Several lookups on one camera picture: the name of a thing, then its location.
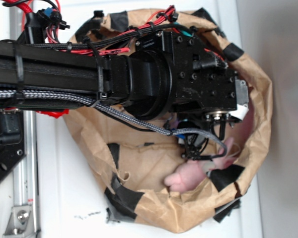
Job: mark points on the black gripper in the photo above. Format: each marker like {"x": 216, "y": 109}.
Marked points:
{"x": 185, "y": 77}

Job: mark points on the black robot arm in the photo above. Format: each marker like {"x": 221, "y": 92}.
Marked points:
{"x": 42, "y": 79}

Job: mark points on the pink plush bunny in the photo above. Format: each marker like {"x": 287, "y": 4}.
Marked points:
{"x": 190, "y": 174}

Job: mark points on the brown paper bag basin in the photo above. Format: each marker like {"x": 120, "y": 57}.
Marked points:
{"x": 130, "y": 166}

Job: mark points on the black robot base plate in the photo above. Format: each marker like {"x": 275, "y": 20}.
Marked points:
{"x": 12, "y": 145}

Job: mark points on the aluminium rail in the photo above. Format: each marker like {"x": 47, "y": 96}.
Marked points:
{"x": 25, "y": 174}

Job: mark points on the metal rail bracket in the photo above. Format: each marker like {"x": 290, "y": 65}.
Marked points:
{"x": 22, "y": 223}

